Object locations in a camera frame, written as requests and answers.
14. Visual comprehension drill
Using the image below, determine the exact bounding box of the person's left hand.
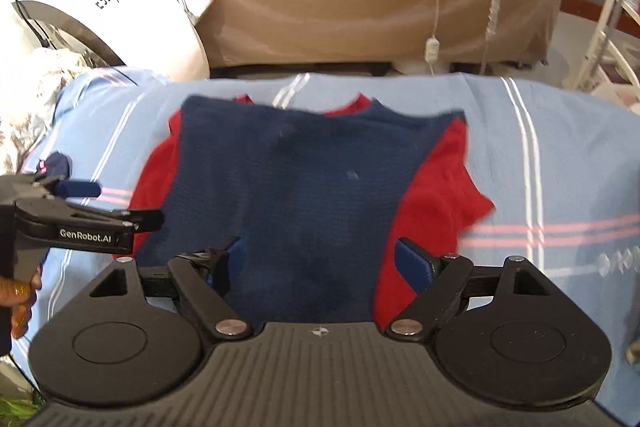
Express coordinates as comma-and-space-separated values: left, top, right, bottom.
0, 269, 44, 341

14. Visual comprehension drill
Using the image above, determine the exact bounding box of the navy and red knit sweater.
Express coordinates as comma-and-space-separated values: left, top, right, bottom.
114, 93, 497, 334

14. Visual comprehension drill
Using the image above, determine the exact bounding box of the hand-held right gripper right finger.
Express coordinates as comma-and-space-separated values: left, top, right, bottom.
384, 237, 554, 340

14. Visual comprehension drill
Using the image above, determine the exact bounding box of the white wooden chair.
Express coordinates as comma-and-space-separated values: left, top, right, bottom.
562, 0, 640, 102

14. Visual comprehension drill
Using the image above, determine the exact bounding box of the light blue striped blanket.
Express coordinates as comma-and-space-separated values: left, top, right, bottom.
10, 67, 640, 427

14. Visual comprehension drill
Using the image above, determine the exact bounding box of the white fluffy blanket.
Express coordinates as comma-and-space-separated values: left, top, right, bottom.
0, 48, 97, 180

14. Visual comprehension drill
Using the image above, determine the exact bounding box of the small navy cloth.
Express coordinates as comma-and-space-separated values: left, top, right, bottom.
39, 152, 72, 182

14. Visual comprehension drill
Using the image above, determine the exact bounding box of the white cable with switch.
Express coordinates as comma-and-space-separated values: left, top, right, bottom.
424, 0, 447, 64

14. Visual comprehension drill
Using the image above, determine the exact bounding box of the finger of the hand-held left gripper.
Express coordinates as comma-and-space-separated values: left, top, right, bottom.
65, 206, 165, 234
31, 174, 102, 200

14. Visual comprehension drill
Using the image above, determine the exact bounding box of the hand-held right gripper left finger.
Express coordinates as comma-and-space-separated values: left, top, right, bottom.
88, 236, 254, 341

